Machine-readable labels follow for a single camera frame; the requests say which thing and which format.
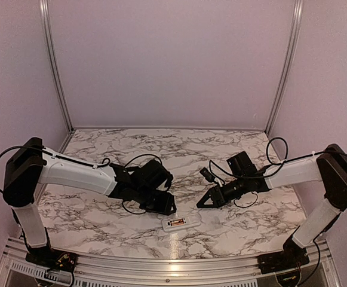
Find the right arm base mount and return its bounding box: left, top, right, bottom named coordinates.
left=257, top=235, right=310, bottom=274

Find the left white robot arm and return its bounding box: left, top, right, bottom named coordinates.
left=2, top=138, right=177, bottom=266

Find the aluminium corner post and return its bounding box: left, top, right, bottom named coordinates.
left=265, top=0, right=304, bottom=136
left=39, top=0, right=74, bottom=133

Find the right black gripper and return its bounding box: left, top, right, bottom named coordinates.
left=196, top=175, right=248, bottom=207

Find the front aluminium rail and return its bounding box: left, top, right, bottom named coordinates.
left=0, top=238, right=341, bottom=286

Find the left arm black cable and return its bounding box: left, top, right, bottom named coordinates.
left=0, top=145, right=162, bottom=215

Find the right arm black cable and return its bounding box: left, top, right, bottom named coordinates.
left=208, top=136, right=347, bottom=210

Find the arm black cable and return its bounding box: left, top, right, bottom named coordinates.
left=0, top=145, right=162, bottom=215
left=208, top=136, right=347, bottom=210

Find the left aluminium corner post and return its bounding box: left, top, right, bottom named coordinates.
left=39, top=0, right=74, bottom=133

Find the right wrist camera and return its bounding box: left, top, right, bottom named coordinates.
left=199, top=167, right=216, bottom=183

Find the right aluminium corner post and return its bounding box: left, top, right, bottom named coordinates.
left=265, top=0, right=304, bottom=136

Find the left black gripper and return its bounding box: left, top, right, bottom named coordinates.
left=135, top=185, right=177, bottom=215

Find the white remote control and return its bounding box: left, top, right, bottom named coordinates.
left=161, top=215, right=201, bottom=233

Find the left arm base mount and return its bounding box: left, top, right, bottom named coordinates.
left=23, top=230, right=78, bottom=273

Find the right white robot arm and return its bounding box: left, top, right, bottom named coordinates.
left=196, top=144, right=347, bottom=268

